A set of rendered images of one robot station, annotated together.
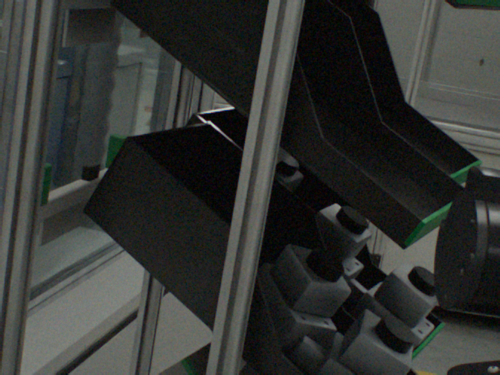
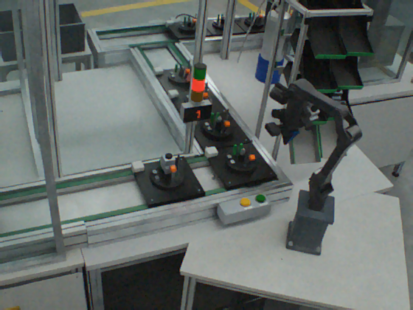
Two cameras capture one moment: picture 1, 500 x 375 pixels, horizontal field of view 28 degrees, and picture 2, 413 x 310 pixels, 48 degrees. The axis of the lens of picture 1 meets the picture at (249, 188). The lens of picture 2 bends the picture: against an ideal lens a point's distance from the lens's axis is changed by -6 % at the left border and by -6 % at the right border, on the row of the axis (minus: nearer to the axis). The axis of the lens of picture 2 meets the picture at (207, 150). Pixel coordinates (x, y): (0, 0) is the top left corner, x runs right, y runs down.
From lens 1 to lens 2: 1.58 m
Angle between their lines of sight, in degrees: 49
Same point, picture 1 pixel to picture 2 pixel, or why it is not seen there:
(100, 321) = (355, 98)
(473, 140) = not seen: outside the picture
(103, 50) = (376, 25)
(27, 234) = (270, 71)
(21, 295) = (268, 80)
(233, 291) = not seen: hidden behind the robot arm
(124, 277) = (376, 90)
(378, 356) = (308, 110)
